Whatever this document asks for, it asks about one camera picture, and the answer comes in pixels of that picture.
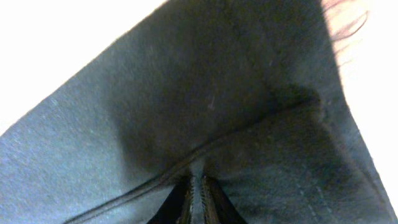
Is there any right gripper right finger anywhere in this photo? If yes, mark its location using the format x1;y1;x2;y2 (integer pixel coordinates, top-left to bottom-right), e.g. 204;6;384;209
201;176;247;224

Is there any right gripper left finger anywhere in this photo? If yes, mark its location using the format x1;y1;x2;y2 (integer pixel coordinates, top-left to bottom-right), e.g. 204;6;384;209
147;177;193;224

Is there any black garment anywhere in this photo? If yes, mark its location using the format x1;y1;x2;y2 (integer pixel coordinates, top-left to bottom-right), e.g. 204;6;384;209
1;0;397;223

